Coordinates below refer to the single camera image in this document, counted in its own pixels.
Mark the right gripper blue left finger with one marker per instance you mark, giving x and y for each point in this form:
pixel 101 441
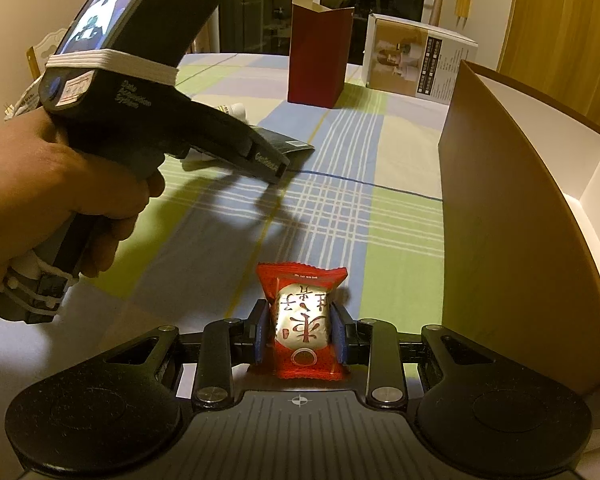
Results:
pixel 225 344

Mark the person's left hand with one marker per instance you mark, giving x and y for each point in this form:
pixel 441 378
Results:
pixel 43 182

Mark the dark green foil sachet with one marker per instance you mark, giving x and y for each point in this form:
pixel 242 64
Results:
pixel 296 151

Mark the brown white cardboard shoebox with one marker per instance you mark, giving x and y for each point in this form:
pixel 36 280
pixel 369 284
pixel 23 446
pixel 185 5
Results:
pixel 521 202

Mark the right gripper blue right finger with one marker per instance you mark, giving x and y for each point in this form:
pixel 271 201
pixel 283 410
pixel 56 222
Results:
pixel 376 345

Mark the white printed product box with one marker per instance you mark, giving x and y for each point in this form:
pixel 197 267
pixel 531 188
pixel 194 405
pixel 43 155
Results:
pixel 413 59

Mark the checked pastel tablecloth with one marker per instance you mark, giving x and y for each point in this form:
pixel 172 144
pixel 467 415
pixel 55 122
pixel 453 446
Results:
pixel 105 391

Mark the white pill bottle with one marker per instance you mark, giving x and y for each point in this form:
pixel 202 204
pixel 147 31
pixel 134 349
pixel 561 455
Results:
pixel 236 110

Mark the dark red open carton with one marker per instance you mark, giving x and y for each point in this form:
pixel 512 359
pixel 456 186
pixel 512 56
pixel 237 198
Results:
pixel 319 50

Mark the red candy snack packet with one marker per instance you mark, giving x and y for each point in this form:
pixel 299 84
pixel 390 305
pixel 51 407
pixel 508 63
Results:
pixel 298 296

